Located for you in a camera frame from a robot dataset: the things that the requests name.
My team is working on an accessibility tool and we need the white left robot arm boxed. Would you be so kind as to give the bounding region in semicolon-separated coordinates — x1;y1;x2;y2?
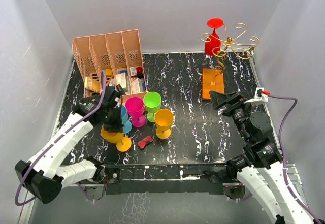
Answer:
15;87;123;206

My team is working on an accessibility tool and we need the yellow block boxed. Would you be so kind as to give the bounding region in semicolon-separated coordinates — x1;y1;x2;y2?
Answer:
105;69;113;77

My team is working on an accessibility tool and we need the red wine glass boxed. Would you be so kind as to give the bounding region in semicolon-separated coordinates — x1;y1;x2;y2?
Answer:
204;18;224;56

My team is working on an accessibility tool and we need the peach plastic file organizer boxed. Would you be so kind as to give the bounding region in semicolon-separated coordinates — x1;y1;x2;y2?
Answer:
72;29;148;102

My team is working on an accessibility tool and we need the orange wine glass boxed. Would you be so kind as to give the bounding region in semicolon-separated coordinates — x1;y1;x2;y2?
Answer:
155;109;174;139

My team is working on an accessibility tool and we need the white red box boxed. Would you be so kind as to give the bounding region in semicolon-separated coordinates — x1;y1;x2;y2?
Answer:
116;72;131;94

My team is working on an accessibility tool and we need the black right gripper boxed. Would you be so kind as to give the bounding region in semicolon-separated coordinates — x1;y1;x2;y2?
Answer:
209;90;254;141

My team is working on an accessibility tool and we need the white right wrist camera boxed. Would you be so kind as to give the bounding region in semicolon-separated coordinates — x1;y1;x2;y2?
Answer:
245;87;270;105

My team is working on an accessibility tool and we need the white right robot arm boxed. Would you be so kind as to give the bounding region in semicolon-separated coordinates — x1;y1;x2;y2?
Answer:
209;87;324;223

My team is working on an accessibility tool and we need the red round object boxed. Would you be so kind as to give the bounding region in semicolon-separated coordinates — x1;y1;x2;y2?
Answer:
136;66;143;73

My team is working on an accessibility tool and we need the blue wine glass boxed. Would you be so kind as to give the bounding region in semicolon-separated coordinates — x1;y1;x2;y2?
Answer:
121;105;132;134

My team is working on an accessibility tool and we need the yellow wine glass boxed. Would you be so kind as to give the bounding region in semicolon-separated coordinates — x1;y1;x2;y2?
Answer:
101;126;132;152

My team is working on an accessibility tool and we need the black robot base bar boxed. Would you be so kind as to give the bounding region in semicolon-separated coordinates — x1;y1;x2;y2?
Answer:
81;163;252;201

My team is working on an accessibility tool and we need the gold wire rack wooden base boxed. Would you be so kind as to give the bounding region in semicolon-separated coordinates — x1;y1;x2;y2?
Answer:
200;23;260;100

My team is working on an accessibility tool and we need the green wine glass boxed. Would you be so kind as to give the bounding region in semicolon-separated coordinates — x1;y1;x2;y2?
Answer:
143;92;161;123

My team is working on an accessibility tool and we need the red bone-shaped toy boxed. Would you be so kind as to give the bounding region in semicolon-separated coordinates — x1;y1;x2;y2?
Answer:
137;136;153;150

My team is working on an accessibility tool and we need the pink wine glass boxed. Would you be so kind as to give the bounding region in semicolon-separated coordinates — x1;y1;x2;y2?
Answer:
125;97;146;127

